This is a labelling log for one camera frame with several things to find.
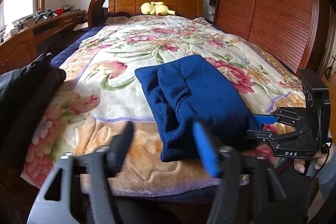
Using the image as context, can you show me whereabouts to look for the yellow plush toy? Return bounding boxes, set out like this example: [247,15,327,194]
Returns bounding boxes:
[140,2,175,16]

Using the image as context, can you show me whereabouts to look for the wooden room door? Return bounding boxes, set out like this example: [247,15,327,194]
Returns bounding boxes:
[318,8,335,127]

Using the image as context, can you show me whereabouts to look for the wooden louvred wardrobe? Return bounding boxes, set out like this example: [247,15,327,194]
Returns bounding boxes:
[215,0,330,72]

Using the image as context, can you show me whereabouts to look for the black folded clothes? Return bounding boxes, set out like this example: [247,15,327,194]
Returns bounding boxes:
[1,53,66,169]

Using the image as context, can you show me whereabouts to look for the long wooden desk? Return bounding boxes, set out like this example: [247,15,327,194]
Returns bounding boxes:
[1,10,85,74]

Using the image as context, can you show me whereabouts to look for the wooden desk chair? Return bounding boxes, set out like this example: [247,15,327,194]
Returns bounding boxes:
[87,0,105,30]

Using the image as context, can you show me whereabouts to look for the red bowl on desk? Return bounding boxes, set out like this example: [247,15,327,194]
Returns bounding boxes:
[54,9,64,16]

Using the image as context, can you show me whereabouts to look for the navy blue suit jacket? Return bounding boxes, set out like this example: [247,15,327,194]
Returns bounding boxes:
[135,55,260,162]

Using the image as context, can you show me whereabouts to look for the dark blue bed sheet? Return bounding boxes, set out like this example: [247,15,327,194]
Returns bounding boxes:
[51,26,104,67]

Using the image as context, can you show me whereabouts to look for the person's right hand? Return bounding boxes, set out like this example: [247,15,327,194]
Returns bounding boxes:
[293,143,336,174]

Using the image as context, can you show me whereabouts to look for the floral bed blanket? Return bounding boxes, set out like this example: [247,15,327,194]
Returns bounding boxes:
[21,15,305,199]

